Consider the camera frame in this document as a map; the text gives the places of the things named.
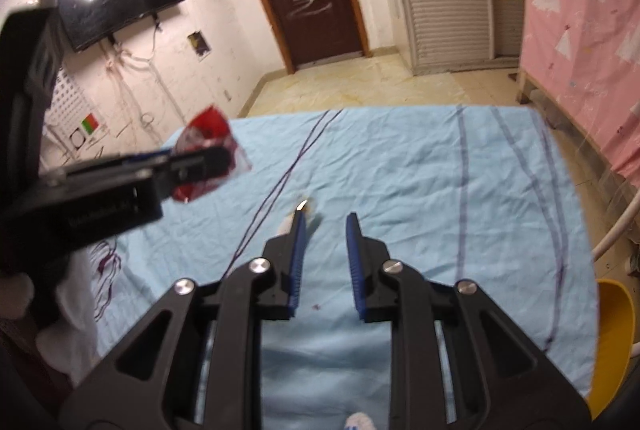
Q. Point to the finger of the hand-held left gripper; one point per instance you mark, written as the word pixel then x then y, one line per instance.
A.
pixel 200 167
pixel 150 156

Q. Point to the person's left hand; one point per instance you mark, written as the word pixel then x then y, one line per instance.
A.
pixel 15 295

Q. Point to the white metal chair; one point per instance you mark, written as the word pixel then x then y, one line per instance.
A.
pixel 617 230

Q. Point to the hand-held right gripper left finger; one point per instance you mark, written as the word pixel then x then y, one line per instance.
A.
pixel 297 260

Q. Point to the yellow bin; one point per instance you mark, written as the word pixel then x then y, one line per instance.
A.
pixel 612 340

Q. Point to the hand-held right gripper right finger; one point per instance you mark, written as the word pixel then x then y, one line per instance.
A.
pixel 356 260

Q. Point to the pink printed curtain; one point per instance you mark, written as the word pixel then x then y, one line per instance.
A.
pixel 585 34

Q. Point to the open wall socket box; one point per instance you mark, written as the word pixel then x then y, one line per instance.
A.
pixel 199 43

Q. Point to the white blue fuzzy cloth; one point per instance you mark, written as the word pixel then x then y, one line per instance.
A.
pixel 359 422

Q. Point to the red white plastic wrapper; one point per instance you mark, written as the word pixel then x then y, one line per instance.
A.
pixel 210 127

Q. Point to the light blue bedsheet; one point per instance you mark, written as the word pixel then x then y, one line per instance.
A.
pixel 400 180

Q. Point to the wooden bed frame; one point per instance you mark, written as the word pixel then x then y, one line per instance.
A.
pixel 524 84

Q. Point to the eye chart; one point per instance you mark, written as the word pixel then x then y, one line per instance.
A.
pixel 67 104

